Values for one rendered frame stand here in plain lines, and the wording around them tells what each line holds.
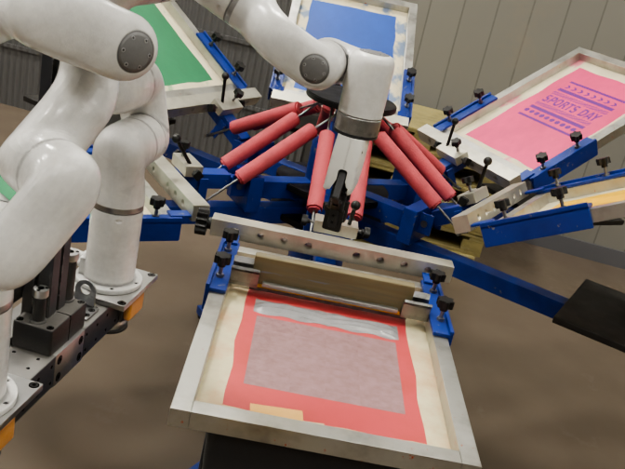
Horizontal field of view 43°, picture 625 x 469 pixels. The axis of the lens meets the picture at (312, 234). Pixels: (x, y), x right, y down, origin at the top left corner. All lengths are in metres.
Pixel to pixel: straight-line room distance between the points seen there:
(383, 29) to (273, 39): 2.61
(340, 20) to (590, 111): 1.22
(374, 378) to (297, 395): 0.21
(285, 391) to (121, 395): 1.66
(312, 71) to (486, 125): 2.18
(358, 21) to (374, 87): 2.57
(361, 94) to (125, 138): 0.42
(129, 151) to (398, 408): 0.76
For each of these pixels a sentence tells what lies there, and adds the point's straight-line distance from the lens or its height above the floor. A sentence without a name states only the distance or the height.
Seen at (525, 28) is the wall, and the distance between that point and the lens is 5.68.
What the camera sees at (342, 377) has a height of 0.96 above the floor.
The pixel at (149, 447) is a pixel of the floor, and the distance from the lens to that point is 3.02.
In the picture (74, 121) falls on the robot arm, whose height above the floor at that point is 1.55.
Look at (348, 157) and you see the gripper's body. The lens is 1.31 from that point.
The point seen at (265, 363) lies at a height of 0.96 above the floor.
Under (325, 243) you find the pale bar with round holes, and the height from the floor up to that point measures 1.04.
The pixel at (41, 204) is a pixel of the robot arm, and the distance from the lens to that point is 1.00.
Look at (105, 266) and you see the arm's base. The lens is 1.52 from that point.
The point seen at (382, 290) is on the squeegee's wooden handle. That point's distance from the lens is 2.01.
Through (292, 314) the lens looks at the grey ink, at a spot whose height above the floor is 0.96.
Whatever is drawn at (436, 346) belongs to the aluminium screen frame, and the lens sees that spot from 1.92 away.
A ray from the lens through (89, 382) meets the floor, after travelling 3.32.
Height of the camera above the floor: 1.86
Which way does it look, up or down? 21 degrees down
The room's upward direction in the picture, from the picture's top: 13 degrees clockwise
